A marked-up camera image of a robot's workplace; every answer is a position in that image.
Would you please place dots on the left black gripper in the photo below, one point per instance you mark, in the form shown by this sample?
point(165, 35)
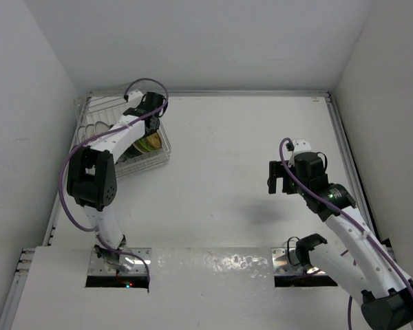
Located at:
point(149, 133)

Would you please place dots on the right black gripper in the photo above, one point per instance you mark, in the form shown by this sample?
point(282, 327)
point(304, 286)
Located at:
point(276, 169)

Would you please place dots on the yellow patterned plate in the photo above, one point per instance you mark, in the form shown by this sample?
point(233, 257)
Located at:
point(154, 141)

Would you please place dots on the lime green plate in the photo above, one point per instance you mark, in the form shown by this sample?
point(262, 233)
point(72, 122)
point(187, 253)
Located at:
point(142, 146)

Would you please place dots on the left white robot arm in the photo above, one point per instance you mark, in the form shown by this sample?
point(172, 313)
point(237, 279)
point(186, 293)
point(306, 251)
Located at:
point(92, 178)

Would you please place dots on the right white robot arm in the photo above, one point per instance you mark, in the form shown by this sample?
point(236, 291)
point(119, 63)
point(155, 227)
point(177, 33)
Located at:
point(382, 290)

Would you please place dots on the white floral plate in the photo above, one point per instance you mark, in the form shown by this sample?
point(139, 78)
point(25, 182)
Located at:
point(90, 130)

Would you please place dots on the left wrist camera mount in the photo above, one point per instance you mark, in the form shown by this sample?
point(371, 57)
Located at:
point(133, 98)

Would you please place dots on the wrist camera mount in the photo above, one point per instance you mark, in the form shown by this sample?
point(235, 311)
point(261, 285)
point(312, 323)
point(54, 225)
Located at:
point(296, 147)
point(133, 98)

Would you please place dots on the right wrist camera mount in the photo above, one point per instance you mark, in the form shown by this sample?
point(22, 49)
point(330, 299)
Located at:
point(296, 147)

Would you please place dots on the wire dish rack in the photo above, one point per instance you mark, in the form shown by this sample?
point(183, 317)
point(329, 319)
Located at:
point(109, 108)

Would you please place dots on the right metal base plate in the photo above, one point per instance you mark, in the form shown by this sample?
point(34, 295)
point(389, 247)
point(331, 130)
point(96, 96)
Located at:
point(286, 264)

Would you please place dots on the metal base plate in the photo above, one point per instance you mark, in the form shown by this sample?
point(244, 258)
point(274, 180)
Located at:
point(286, 264)
point(105, 263)

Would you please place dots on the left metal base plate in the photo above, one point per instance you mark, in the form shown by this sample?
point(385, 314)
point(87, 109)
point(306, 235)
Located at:
point(105, 263)

